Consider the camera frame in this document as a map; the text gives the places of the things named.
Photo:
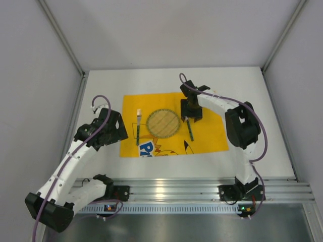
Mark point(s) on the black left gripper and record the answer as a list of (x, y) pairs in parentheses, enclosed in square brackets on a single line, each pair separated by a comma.
[(117, 125)]

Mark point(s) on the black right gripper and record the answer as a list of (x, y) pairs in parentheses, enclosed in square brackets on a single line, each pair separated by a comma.
[(191, 112)]

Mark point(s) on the round woven yellow plate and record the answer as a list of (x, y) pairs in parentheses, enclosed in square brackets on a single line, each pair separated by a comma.
[(163, 123)]

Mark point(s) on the fork with teal handle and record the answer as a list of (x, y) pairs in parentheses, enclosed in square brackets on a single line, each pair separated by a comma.
[(139, 116)]

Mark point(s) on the yellow printed cloth placemat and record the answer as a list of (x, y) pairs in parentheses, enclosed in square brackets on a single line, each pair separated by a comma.
[(209, 133)]

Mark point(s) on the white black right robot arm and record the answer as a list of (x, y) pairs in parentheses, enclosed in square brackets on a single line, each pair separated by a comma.
[(243, 127)]

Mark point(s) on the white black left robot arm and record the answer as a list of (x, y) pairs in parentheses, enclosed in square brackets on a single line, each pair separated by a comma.
[(54, 204)]

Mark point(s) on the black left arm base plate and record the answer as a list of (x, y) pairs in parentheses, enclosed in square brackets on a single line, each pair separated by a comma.
[(117, 192)]

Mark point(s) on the aluminium frame post left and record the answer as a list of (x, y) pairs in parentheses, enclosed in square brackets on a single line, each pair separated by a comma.
[(61, 36)]

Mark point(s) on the aluminium frame post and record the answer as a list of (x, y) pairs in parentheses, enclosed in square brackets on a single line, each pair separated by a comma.
[(284, 34), (61, 36)]

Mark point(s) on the aluminium mounting rail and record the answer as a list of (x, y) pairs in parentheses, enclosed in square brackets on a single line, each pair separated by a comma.
[(206, 190)]

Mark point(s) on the slotted grey cable duct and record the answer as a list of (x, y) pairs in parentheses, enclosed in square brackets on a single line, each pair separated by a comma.
[(109, 209)]

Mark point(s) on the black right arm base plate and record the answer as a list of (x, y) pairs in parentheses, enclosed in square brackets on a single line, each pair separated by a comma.
[(232, 194)]

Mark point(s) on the aluminium frame post right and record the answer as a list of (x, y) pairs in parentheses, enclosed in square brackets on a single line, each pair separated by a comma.
[(284, 34)]

